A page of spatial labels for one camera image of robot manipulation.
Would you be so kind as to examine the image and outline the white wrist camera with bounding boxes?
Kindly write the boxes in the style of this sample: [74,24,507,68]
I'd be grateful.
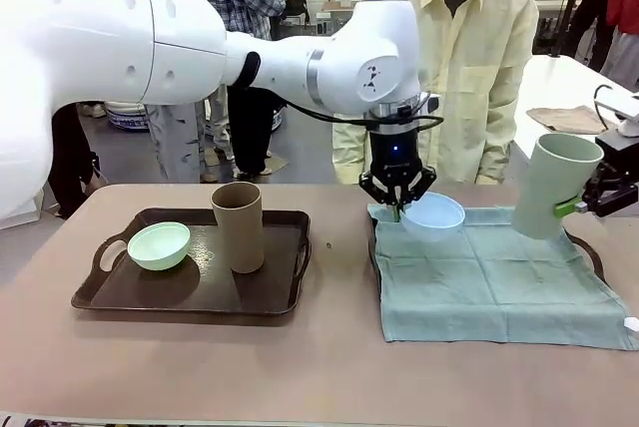
[420,94,443,118]
[593,91,639,138]

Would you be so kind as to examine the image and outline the white side table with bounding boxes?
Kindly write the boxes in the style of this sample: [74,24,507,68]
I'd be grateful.
[511,54,639,187]

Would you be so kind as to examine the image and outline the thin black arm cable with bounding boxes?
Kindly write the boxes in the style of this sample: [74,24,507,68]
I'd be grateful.
[282,100,444,135]

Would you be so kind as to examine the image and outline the dark brown serving tray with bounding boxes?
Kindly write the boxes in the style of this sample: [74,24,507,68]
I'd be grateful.
[71,207,313,318]
[367,211,607,284]

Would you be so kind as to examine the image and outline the light blue bowl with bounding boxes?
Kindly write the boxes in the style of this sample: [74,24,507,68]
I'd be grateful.
[400,191,466,243]

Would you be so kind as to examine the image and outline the person in dark patterned top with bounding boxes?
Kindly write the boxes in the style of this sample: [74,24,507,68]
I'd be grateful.
[47,100,109,219]

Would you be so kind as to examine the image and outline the tall brown cup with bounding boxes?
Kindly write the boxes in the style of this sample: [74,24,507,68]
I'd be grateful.
[209,182,265,275]

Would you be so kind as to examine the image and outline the background workbench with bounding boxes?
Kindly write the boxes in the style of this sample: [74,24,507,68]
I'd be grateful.
[317,0,368,37]
[531,0,573,57]

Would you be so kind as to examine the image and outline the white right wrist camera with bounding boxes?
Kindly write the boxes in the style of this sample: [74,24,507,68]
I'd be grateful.
[593,91,639,138]

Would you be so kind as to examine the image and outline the person in black clothes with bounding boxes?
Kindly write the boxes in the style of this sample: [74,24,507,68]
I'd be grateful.
[561,0,615,74]

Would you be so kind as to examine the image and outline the person in red jacket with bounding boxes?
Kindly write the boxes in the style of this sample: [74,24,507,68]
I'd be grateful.
[598,0,639,82]

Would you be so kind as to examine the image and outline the person in yellow shirt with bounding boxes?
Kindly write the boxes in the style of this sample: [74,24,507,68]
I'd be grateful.
[331,0,540,187]

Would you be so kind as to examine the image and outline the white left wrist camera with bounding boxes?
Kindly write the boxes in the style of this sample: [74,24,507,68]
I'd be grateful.
[420,94,443,118]

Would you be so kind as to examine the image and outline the yellow-sleeved left forearm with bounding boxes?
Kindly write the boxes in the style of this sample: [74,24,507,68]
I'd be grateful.
[471,92,533,187]

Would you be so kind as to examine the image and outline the teal cloth mat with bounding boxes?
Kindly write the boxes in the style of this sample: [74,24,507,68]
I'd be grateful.
[367,203,639,352]

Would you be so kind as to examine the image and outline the mint green bowl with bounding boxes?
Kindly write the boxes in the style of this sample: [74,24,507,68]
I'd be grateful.
[127,220,192,272]

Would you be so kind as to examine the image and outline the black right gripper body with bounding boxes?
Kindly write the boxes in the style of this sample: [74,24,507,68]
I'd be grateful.
[581,130,639,218]

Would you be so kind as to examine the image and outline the tall pale green cup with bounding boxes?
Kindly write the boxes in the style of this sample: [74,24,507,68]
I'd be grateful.
[512,133,606,241]

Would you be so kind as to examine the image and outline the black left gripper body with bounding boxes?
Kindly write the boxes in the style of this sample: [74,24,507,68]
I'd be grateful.
[369,128,424,185]

